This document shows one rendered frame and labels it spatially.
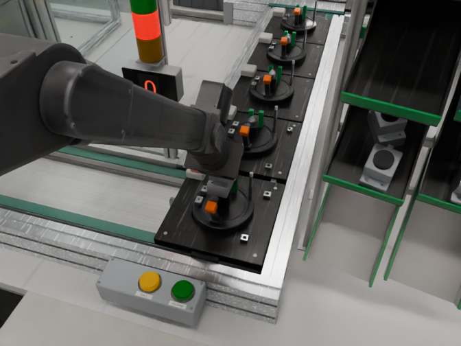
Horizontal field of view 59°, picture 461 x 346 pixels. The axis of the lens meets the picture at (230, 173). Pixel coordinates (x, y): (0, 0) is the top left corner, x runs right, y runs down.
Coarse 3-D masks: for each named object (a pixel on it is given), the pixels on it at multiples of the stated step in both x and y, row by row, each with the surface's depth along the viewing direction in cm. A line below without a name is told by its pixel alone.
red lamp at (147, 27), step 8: (136, 16) 77; (144, 16) 76; (152, 16) 77; (136, 24) 78; (144, 24) 77; (152, 24) 78; (136, 32) 80; (144, 32) 79; (152, 32) 79; (160, 32) 81
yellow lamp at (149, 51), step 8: (136, 40) 82; (144, 40) 80; (152, 40) 80; (160, 40) 82; (144, 48) 81; (152, 48) 81; (160, 48) 82; (144, 56) 82; (152, 56) 82; (160, 56) 83
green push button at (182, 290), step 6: (180, 282) 80; (186, 282) 80; (174, 288) 79; (180, 288) 79; (186, 288) 79; (192, 288) 79; (174, 294) 78; (180, 294) 78; (186, 294) 78; (192, 294) 79; (180, 300) 78
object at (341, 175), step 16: (352, 112) 73; (368, 112) 72; (352, 128) 72; (368, 128) 71; (416, 128) 70; (336, 144) 69; (352, 144) 71; (368, 144) 70; (416, 144) 68; (336, 160) 70; (352, 160) 70; (400, 160) 68; (416, 160) 65; (336, 176) 69; (352, 176) 68; (400, 176) 67; (368, 192) 65; (400, 192) 66
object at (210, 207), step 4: (212, 196) 83; (208, 200) 81; (212, 200) 83; (216, 200) 83; (208, 204) 81; (212, 204) 81; (216, 204) 81; (208, 208) 81; (212, 208) 80; (216, 208) 82; (212, 212) 81; (216, 212) 84; (212, 216) 85; (216, 216) 85; (216, 220) 87
